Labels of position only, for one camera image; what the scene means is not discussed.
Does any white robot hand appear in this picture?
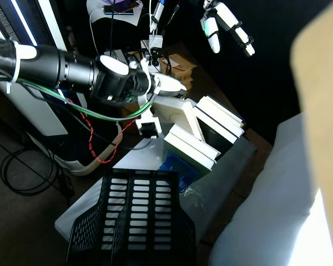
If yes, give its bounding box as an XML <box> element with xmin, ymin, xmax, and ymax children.
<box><xmin>149</xmin><ymin>71</ymin><xmax>188</xmax><ymax>99</ymax></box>
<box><xmin>199</xmin><ymin>1</ymin><xmax>256</xmax><ymax>58</ymax></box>

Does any cardboard box with red label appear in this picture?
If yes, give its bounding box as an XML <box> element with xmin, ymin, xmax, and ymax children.
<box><xmin>159</xmin><ymin>54</ymin><xmax>198</xmax><ymax>84</ymax></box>

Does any small plain cardboard box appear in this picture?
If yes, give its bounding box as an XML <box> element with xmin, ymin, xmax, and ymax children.
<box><xmin>177</xmin><ymin>77</ymin><xmax>195</xmax><ymax>96</ymax></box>

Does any white power strip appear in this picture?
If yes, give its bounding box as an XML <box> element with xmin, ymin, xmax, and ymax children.
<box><xmin>140</xmin><ymin>40</ymin><xmax>163</xmax><ymax>67</ymax></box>

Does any black power supply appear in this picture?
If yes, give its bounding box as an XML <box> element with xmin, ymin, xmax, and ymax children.
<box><xmin>124</xmin><ymin>52</ymin><xmax>145</xmax><ymax>64</ymax></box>

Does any white power adapter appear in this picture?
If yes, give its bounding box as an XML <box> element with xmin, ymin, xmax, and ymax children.
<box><xmin>149</xmin><ymin>34</ymin><xmax>164</xmax><ymax>50</ymax></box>

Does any cream spine book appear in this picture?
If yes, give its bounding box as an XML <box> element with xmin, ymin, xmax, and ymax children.
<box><xmin>201</xmin><ymin>95</ymin><xmax>245</xmax><ymax>127</ymax></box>

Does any silver power supply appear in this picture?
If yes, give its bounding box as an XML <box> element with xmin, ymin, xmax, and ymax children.
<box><xmin>104</xmin><ymin>49</ymin><xmax>128</xmax><ymax>60</ymax></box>

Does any white spine K book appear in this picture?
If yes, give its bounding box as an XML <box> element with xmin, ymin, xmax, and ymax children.
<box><xmin>195</xmin><ymin>101</ymin><xmax>245</xmax><ymax>136</ymax></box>

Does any blue metal bookend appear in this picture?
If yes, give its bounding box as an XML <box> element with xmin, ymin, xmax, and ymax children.
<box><xmin>158</xmin><ymin>151</ymin><xmax>199</xmax><ymax>189</ymax></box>

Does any dark smartphone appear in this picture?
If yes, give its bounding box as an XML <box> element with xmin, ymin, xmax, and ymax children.
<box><xmin>104</xmin><ymin>5</ymin><xmax>134</xmax><ymax>15</ymax></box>

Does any white round stool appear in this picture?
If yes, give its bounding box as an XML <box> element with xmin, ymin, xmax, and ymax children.
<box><xmin>87</xmin><ymin>0</ymin><xmax>145</xmax><ymax>27</ymax></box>

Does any tan cardboard panel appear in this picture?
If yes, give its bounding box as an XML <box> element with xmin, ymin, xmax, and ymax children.
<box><xmin>290</xmin><ymin>0</ymin><xmax>333</xmax><ymax>266</ymax></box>

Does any black mesh file rack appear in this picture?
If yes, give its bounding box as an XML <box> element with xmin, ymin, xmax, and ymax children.
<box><xmin>65</xmin><ymin>167</ymin><xmax>198</xmax><ymax>266</ymax></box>

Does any white black tower with light strip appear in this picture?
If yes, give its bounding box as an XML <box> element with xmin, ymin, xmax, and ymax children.
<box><xmin>0</xmin><ymin>0</ymin><xmax>123</xmax><ymax>177</ymax></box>

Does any black power brick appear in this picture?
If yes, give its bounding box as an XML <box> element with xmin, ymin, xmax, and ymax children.
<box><xmin>58</xmin><ymin>173</ymin><xmax>74</xmax><ymax>199</ymax></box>

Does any white backdrop cloth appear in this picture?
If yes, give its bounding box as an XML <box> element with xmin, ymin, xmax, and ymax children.
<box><xmin>209</xmin><ymin>112</ymin><xmax>333</xmax><ymax>266</ymax></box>

